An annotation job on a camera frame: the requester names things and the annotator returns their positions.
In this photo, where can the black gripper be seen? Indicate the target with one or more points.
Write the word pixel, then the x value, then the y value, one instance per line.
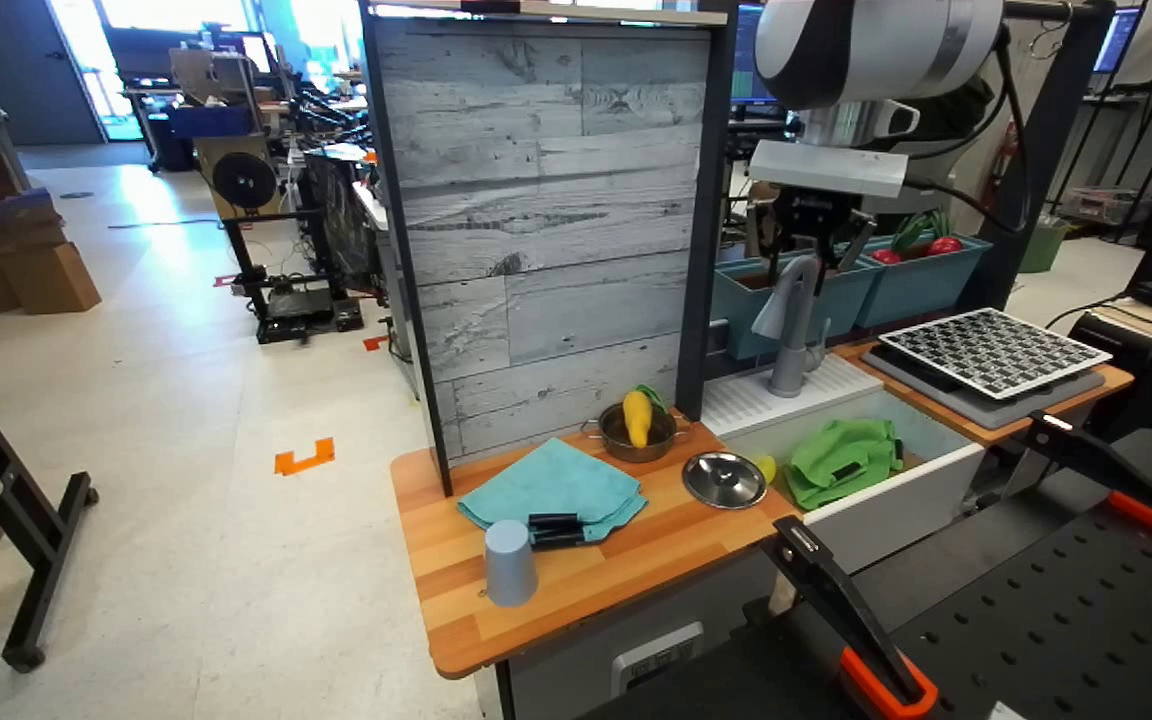
pixel 817 219

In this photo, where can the grey tap faucet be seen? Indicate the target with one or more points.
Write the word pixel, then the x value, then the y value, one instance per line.
pixel 786 321

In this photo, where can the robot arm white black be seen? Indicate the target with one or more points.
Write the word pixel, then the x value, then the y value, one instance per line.
pixel 829 57

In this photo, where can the left blue storage bin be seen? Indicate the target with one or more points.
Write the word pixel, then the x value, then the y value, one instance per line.
pixel 740 293

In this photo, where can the blue storage bin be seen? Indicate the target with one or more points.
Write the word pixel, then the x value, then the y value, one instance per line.
pixel 917 285
pixel 740 293

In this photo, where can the right blue storage bin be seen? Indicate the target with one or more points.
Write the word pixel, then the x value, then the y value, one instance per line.
pixel 917 285

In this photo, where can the black white dish rack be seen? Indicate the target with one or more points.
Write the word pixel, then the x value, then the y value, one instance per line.
pixel 989 366

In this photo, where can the green cloth in sink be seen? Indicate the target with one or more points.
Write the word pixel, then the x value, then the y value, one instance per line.
pixel 840 459

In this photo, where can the yellow green ball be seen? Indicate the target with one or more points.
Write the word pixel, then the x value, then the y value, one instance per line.
pixel 769 464

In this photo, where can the white sink basin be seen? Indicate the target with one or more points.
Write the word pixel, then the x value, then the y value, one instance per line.
pixel 867 524

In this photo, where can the yellow toy corn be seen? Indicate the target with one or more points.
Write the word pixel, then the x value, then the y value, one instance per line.
pixel 637 418

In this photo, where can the small silver metal bowl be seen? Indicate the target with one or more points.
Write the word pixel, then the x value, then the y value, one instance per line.
pixel 721 478

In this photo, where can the grey wood backsplash panel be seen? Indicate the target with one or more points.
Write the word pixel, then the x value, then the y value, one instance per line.
pixel 542 183

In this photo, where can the dark bowl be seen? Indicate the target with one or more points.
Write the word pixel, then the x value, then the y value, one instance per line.
pixel 616 447

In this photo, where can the teal folded cloth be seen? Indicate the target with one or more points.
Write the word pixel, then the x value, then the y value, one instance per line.
pixel 558 480

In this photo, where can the small black object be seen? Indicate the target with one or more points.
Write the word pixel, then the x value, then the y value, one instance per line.
pixel 558 528

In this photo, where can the far black orange clamp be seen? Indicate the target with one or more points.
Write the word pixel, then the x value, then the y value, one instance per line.
pixel 1127 486

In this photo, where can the black orange clamp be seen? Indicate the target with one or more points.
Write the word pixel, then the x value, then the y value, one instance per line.
pixel 877 676
pixel 1127 486

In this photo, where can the near black orange clamp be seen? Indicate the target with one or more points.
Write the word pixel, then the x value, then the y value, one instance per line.
pixel 877 676

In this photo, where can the grey plastic cup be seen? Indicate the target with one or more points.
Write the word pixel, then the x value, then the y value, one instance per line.
pixel 511 560

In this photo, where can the black perforated table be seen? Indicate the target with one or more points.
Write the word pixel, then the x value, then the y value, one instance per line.
pixel 1037 607

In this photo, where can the black machine on stand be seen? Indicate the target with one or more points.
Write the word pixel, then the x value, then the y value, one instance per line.
pixel 276 245

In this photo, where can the cardboard boxes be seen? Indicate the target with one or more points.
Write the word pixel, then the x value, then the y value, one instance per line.
pixel 43 269

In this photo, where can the black stand leg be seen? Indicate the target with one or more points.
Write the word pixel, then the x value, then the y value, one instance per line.
pixel 43 533

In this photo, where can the silver wrist camera bar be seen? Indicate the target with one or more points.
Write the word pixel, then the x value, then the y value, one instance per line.
pixel 829 168

